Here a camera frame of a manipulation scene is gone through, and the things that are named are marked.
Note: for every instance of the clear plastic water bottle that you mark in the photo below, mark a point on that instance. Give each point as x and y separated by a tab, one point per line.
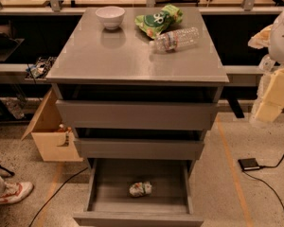
179	38

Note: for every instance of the cardboard box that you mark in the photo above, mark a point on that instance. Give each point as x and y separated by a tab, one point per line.
54	140

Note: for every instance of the grey bottom drawer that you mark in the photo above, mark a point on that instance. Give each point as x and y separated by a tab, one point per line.
110	204

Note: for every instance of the green chip bag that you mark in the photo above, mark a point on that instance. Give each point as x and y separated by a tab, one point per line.
154	24

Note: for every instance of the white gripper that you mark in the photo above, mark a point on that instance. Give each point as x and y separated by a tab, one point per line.
282	38

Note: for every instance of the black shoe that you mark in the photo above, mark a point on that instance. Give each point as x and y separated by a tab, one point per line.
5	172

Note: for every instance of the grey middle drawer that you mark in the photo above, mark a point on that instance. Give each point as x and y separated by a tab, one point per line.
139	149

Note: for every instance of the white red sneaker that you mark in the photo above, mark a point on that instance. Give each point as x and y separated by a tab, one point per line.
11	193

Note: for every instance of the grey drawer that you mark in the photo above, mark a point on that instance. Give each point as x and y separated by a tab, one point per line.
139	149
110	204
137	115

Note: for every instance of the crushed 7up can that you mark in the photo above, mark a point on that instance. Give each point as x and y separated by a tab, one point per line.
140	189

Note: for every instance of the black foot pedal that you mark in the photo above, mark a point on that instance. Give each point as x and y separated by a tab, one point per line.
248	164

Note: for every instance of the grey drawer cabinet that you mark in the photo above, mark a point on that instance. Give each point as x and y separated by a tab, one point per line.
101	65

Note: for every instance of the grey top drawer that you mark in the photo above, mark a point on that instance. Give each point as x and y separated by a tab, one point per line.
137	115

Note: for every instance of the white bowl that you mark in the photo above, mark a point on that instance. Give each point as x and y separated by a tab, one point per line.
110	17

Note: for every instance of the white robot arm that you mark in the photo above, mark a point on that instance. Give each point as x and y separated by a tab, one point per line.
276	46

